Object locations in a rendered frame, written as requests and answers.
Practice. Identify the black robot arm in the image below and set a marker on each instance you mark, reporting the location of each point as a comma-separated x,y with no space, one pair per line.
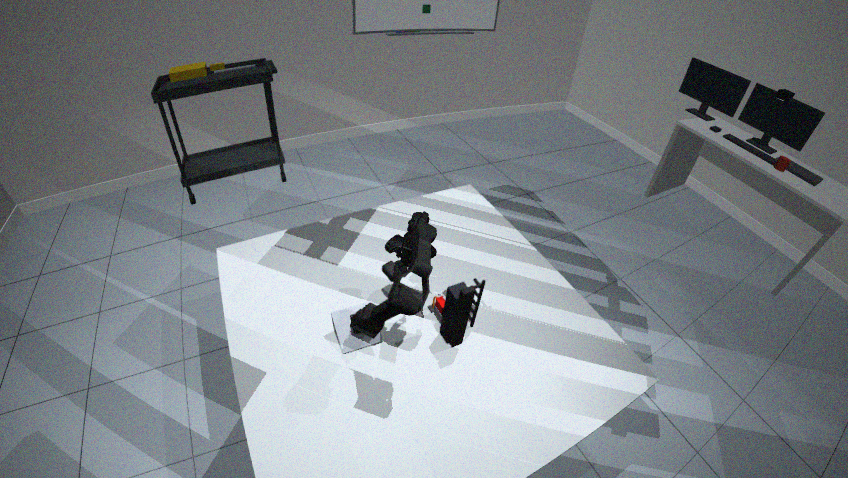
401,299

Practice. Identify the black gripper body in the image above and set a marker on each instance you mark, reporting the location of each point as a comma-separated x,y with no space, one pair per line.
392,271

